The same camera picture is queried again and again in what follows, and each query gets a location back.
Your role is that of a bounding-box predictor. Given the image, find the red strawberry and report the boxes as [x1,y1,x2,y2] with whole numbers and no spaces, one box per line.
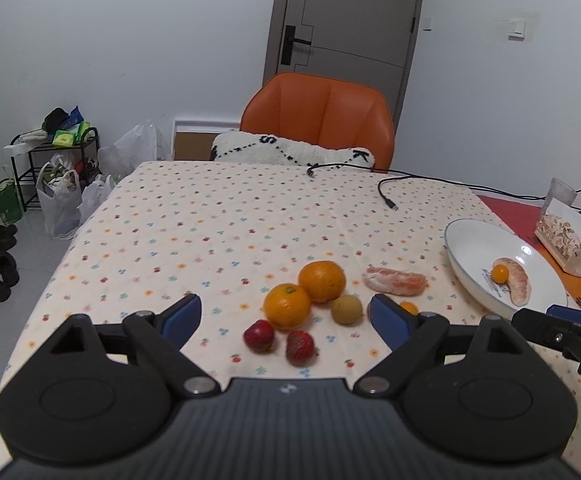
[243,319,276,352]
[285,330,317,366]

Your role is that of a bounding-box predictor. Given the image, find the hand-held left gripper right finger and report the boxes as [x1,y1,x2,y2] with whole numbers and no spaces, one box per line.
[353,294,536,398]

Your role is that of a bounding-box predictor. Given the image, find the black usb cable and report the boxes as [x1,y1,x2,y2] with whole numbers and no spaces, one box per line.
[378,174,546,212]

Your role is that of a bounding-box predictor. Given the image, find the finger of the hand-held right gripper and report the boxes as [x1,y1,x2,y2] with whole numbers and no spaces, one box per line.
[513,307,581,376]
[545,304,581,333]

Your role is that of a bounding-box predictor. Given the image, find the brown kiwi fruit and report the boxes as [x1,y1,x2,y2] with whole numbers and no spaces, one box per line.
[331,295,362,326]

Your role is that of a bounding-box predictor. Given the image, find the white framed cork board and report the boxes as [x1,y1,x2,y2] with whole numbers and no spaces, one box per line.
[173,119,241,162]

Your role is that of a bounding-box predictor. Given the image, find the orange with green stem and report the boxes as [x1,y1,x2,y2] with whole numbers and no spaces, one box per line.
[263,283,312,331]

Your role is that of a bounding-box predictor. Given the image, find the green packets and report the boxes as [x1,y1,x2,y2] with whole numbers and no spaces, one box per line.
[53,121,91,147]

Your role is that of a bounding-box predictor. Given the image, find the black door handle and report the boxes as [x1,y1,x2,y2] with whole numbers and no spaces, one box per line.
[280,25,313,66]

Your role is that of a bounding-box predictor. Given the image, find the red table mat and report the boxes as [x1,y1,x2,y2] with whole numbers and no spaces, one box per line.
[478,194,551,246]

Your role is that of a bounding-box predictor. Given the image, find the large white plastic bag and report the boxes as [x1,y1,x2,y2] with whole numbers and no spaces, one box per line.
[98,119,168,181]

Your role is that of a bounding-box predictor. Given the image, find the white fluffy cushion black letters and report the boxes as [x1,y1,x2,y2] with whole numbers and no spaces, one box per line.
[210,130,375,173]

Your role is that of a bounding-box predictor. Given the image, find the orange leather chair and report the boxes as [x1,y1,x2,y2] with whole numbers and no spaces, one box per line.
[239,72,396,173]

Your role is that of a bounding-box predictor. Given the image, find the grey door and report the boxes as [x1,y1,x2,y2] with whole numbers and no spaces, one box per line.
[262,0,429,126]

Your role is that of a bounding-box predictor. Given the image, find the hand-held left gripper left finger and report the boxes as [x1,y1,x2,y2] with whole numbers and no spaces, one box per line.
[35,292,224,398]

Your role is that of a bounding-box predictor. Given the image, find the peeled pomelo segment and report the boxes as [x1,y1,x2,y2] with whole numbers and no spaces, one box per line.
[492,257,532,307]
[361,266,429,297]

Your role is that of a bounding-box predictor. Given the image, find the white cloth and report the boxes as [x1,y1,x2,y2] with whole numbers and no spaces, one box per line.
[3,130,48,153]

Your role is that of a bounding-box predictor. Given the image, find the clear glass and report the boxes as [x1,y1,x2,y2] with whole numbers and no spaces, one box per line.
[545,177,579,211]

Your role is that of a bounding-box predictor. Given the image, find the black shoe rack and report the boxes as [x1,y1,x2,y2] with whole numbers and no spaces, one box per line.
[10,127,100,213]

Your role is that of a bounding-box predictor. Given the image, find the white plate with blue rim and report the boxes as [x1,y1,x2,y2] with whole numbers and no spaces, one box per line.
[444,218,569,318]

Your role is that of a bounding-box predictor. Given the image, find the white plastic bag with groceries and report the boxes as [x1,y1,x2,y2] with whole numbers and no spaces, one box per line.
[35,152,82,240]

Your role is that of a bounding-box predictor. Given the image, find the patterned tissue packet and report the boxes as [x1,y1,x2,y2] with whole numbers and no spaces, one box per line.
[535,197,581,278]

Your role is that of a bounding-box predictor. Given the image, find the green paper bag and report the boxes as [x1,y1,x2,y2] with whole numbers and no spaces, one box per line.
[0,177,24,226]

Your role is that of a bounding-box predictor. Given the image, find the black cloth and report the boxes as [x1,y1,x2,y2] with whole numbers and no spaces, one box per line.
[42,107,71,133]

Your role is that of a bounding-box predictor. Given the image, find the small white plastic bag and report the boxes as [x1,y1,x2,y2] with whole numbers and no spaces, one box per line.
[79,174,117,223]

